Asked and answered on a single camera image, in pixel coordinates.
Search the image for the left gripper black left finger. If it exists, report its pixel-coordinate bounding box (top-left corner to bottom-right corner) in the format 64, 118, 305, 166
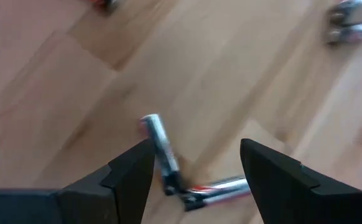
0, 138, 156, 224

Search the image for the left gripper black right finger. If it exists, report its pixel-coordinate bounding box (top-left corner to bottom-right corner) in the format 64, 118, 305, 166
239, 138, 362, 224

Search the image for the silver Energizer battery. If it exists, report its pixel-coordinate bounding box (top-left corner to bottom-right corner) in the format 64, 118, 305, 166
326, 0, 362, 26
323, 17, 362, 47
86, 0, 122, 16
179, 175, 252, 213
139, 113, 185, 197

